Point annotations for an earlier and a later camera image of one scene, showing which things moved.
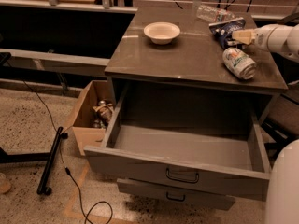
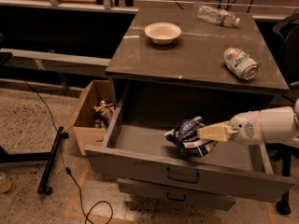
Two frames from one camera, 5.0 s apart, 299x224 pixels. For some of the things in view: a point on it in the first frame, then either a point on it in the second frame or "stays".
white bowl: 162,33 stays
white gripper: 261,38 -> 245,129
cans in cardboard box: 101,115 stays
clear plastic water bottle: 214,15 stays
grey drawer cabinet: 180,74 stays
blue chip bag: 223,30 -> 184,134
